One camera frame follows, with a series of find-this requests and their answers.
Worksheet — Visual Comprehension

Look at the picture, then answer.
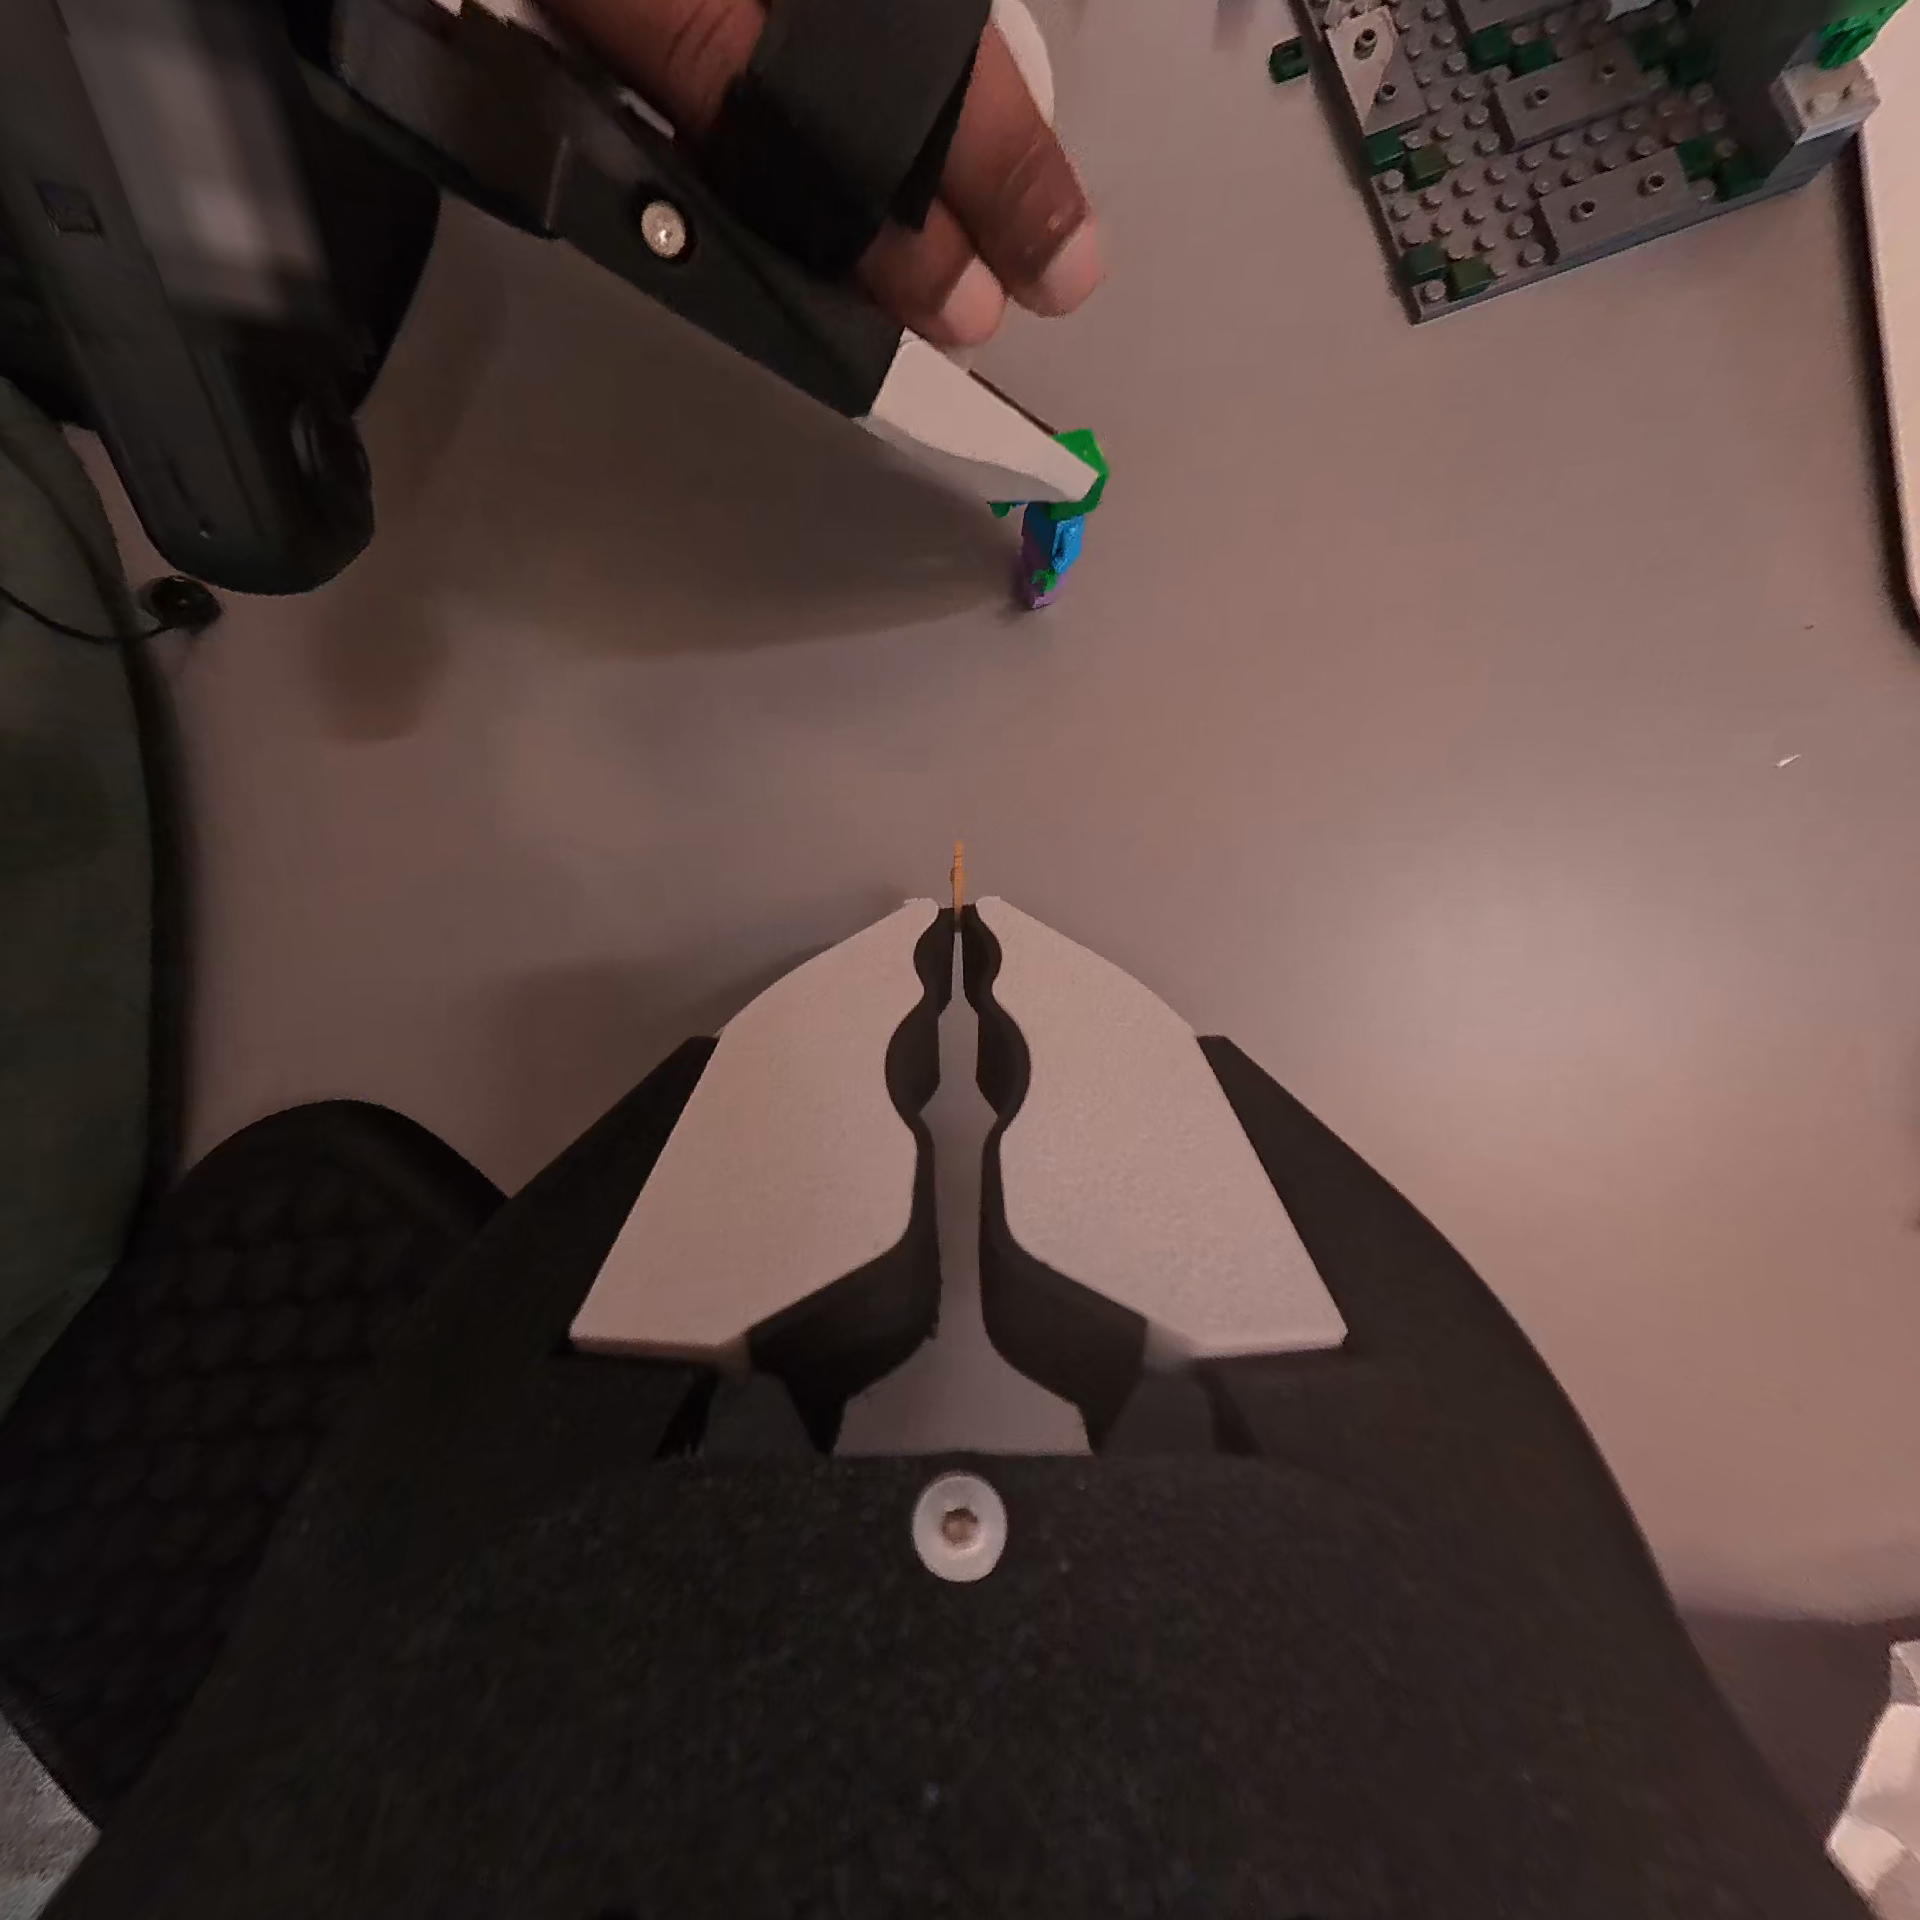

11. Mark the dark green hoodie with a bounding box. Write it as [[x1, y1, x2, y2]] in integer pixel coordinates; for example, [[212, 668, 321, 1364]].
[[0, 374, 201, 1383]]

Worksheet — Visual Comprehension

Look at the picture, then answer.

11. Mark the green headed toy minifigure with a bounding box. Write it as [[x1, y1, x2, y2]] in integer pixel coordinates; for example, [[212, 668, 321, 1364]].
[[988, 428, 1115, 614]]

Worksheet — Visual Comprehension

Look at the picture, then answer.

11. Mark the grey brick building model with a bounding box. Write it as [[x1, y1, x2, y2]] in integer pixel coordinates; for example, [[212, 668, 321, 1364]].
[[1305, 0, 1883, 326]]

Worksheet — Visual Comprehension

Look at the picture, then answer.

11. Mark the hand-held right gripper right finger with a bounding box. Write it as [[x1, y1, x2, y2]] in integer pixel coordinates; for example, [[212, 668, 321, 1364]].
[[961, 896, 1354, 1454]]

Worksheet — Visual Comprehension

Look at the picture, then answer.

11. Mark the person's left hand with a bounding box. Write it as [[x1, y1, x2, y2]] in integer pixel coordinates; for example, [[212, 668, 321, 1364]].
[[532, 0, 1110, 350]]

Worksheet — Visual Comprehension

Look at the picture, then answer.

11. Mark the white rounded board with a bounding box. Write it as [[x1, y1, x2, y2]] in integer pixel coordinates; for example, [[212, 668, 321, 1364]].
[[1856, 112, 1920, 640]]

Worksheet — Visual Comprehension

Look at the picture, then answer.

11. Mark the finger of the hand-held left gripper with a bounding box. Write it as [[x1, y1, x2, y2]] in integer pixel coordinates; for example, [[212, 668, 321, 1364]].
[[852, 333, 1113, 512]]

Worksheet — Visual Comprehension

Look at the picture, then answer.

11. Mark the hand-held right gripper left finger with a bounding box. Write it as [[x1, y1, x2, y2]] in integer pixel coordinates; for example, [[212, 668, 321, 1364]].
[[568, 896, 963, 1454]]

